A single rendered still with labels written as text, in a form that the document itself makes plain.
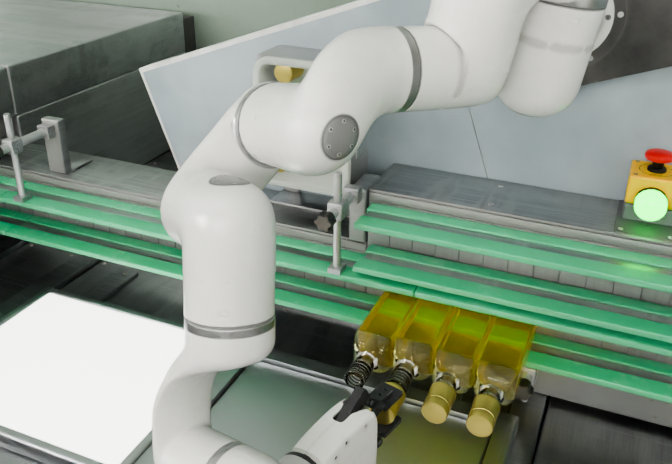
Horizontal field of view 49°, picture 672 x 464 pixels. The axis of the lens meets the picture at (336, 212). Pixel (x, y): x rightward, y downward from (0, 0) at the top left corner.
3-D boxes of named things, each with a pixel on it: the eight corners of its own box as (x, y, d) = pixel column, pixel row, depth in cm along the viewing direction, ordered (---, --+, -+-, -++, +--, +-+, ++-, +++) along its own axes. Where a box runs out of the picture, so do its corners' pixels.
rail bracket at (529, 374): (520, 367, 119) (503, 419, 108) (525, 331, 116) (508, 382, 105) (545, 373, 117) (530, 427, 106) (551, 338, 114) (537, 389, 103)
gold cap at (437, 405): (429, 399, 98) (419, 420, 94) (431, 377, 96) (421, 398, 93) (455, 406, 97) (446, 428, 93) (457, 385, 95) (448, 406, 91)
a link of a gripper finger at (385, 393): (372, 425, 88) (403, 395, 93) (373, 404, 86) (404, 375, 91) (351, 413, 90) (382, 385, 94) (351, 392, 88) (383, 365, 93)
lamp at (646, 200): (631, 213, 107) (630, 221, 104) (637, 184, 105) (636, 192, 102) (664, 218, 105) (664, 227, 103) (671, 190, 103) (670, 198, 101)
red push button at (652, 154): (640, 175, 106) (645, 153, 104) (642, 166, 109) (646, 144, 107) (670, 180, 104) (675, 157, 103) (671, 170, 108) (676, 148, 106)
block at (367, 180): (360, 221, 127) (344, 239, 121) (361, 171, 123) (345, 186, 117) (379, 225, 126) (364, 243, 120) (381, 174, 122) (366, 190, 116)
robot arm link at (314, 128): (361, 27, 78) (232, 28, 71) (439, 22, 66) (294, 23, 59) (362, 156, 81) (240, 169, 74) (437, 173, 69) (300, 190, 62)
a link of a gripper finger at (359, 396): (330, 454, 84) (355, 450, 88) (352, 389, 84) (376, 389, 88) (322, 449, 84) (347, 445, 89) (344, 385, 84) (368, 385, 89)
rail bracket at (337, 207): (345, 249, 122) (313, 285, 112) (346, 154, 115) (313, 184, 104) (361, 252, 121) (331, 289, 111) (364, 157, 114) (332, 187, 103)
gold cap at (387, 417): (379, 400, 97) (367, 421, 93) (380, 378, 96) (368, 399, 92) (405, 407, 96) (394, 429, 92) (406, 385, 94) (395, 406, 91)
